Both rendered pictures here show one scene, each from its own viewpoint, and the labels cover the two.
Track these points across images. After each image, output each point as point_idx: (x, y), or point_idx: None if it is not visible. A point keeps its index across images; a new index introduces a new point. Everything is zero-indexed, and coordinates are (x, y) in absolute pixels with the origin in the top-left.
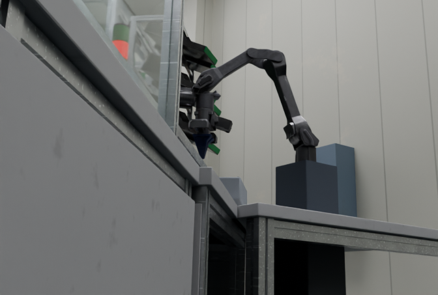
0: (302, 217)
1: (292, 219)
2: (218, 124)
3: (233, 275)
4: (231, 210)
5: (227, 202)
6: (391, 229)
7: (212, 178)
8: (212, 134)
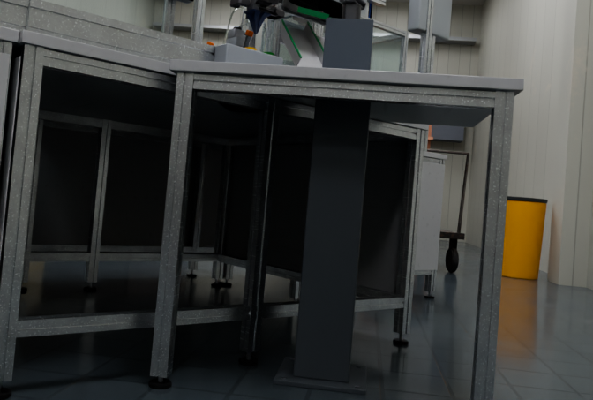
0: (220, 69)
1: (206, 71)
2: None
3: (259, 134)
4: (138, 67)
5: (112, 58)
6: (347, 76)
7: (26, 37)
8: (274, 9)
